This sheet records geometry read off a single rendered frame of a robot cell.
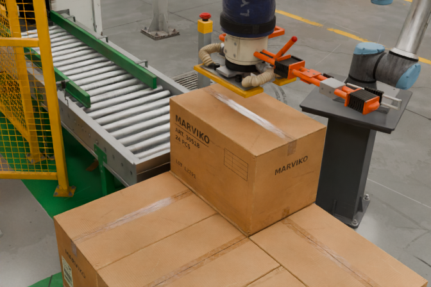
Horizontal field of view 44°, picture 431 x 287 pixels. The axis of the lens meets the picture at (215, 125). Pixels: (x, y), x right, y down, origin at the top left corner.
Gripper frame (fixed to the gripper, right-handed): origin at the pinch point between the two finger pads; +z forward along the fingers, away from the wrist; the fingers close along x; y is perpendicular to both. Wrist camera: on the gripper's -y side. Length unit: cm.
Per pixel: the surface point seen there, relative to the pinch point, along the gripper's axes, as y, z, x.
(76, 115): 127, 57, -99
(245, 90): 13, 34, -44
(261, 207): -4, 37, -91
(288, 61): 3.4, 21.7, -31.7
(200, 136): 32, 42, -72
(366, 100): -36, 25, -31
